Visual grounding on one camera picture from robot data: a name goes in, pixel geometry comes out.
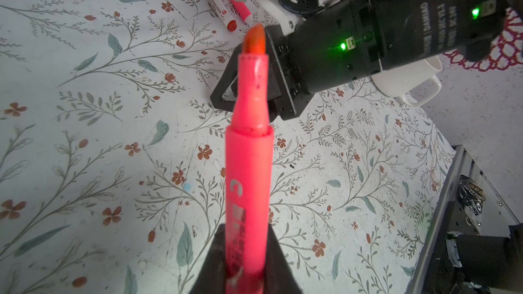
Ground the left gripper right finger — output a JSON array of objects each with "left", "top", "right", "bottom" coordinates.
[{"left": 264, "top": 225, "right": 302, "bottom": 294}]

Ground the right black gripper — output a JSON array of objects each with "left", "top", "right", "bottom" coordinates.
[{"left": 266, "top": 0, "right": 382, "bottom": 120}]

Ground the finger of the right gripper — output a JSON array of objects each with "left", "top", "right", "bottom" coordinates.
[{"left": 210, "top": 44, "right": 242, "bottom": 112}]

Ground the small dark item on rail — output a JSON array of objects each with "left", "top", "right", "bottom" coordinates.
[{"left": 458, "top": 175, "right": 486, "bottom": 216}]

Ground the white ceramic mug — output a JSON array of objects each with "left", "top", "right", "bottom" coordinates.
[{"left": 370, "top": 56, "right": 442, "bottom": 108}]

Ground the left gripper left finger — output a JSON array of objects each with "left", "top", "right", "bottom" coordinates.
[{"left": 189, "top": 224, "right": 226, "bottom": 294}]

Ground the pink highlighter pen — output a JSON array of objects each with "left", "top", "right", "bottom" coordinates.
[
  {"left": 230, "top": 0, "right": 253, "bottom": 26},
  {"left": 225, "top": 24, "right": 275, "bottom": 293}
]

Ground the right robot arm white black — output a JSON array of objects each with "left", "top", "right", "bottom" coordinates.
[{"left": 237, "top": 0, "right": 522, "bottom": 120}]

